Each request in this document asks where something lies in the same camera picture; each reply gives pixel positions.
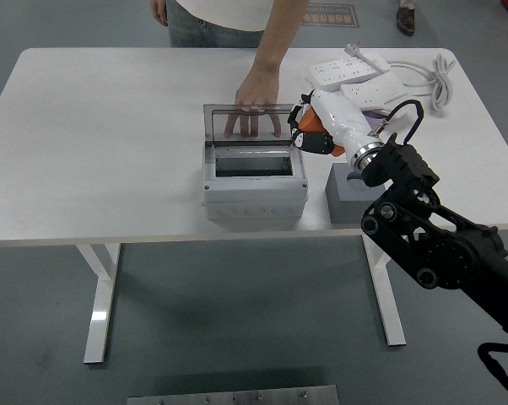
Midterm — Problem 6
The brown floor sign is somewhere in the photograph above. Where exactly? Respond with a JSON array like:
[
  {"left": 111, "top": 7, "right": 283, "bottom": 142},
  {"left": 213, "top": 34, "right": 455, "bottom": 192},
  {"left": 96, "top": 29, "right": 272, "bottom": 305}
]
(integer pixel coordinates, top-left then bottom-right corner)
[{"left": 300, "top": 3, "right": 360, "bottom": 29}]

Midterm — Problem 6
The white power cable with plug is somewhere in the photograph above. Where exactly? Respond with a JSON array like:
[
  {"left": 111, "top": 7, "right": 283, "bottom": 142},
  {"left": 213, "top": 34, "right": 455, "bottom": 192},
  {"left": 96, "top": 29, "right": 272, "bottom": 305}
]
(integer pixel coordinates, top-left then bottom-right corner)
[{"left": 344, "top": 38, "right": 457, "bottom": 114}]

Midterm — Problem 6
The person's right hand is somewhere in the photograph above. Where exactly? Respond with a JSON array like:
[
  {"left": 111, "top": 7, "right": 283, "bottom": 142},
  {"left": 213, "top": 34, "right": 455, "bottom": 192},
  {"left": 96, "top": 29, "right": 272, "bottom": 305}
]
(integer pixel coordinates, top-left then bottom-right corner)
[{"left": 150, "top": 0, "right": 170, "bottom": 27}]

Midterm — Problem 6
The short white power strip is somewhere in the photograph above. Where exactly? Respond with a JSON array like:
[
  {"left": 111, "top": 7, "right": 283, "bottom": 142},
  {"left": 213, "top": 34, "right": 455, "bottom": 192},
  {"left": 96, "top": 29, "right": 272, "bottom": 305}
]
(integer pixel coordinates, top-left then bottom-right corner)
[{"left": 340, "top": 71, "right": 409, "bottom": 110}]

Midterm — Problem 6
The person's left hand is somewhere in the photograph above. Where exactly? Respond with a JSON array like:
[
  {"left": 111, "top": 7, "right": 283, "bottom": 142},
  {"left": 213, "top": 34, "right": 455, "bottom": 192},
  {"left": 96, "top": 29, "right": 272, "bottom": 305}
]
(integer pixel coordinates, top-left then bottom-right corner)
[{"left": 223, "top": 67, "right": 283, "bottom": 139}]

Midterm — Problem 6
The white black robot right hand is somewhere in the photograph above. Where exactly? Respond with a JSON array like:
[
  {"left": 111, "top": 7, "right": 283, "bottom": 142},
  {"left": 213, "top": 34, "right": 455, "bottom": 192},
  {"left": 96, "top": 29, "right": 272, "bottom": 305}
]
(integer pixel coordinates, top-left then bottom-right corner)
[{"left": 286, "top": 89, "right": 385, "bottom": 159}]

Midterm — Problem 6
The brown shoe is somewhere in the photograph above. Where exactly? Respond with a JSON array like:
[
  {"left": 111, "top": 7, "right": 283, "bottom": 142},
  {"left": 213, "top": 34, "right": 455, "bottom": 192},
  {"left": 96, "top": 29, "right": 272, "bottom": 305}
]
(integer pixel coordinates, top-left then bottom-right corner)
[{"left": 396, "top": 0, "right": 416, "bottom": 37}]

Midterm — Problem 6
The grey block holder with hole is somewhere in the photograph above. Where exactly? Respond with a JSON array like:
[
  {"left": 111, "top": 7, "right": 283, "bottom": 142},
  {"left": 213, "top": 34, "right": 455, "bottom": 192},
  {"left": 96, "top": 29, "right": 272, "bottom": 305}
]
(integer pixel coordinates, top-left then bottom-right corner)
[{"left": 325, "top": 162, "right": 386, "bottom": 224}]

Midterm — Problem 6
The white table leg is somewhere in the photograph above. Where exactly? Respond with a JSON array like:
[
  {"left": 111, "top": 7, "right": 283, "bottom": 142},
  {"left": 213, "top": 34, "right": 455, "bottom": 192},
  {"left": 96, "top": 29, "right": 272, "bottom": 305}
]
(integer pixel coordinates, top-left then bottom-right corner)
[
  {"left": 361, "top": 234, "right": 408, "bottom": 348},
  {"left": 76, "top": 243, "right": 122, "bottom": 365}
]

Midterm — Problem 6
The grey plastic electrical box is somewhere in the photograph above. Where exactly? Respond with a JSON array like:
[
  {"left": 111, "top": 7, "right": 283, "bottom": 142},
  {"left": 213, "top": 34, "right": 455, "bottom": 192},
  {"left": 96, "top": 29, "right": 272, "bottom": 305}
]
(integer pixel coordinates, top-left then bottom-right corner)
[{"left": 201, "top": 141, "right": 309, "bottom": 220}]

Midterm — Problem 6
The person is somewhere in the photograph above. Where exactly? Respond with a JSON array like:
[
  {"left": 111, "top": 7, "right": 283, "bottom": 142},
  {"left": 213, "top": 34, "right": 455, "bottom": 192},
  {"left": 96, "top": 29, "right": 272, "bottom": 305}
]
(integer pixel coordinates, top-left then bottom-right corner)
[{"left": 165, "top": 0, "right": 278, "bottom": 49}]

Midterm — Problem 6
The purple round dish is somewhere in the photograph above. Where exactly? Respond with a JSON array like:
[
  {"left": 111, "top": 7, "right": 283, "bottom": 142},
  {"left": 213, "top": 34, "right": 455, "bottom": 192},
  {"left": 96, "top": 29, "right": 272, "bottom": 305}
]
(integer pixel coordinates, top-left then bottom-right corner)
[{"left": 361, "top": 107, "right": 401, "bottom": 124}]

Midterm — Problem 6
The long white power strip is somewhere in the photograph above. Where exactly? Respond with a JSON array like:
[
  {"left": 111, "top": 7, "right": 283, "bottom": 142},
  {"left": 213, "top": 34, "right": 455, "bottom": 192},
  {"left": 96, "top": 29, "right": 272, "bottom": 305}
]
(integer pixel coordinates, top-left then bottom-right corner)
[{"left": 306, "top": 53, "right": 392, "bottom": 94}]

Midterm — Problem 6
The transparent hinged box lid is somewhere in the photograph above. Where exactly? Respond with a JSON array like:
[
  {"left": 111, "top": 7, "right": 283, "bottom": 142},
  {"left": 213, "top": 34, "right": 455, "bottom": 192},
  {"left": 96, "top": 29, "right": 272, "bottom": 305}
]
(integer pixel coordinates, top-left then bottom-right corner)
[{"left": 203, "top": 102, "right": 304, "bottom": 149}]

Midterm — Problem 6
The orange cylinder battery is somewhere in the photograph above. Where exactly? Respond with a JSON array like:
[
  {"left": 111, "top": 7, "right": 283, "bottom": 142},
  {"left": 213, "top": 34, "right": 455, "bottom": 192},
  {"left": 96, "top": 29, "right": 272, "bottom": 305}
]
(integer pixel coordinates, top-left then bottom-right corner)
[{"left": 298, "top": 105, "right": 347, "bottom": 158}]

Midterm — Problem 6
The grey metal plate with screws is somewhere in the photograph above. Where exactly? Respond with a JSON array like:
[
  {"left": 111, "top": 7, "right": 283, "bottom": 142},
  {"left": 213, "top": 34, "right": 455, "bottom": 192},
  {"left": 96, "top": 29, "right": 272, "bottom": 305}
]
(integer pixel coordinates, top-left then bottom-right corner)
[{"left": 127, "top": 384, "right": 340, "bottom": 405}]

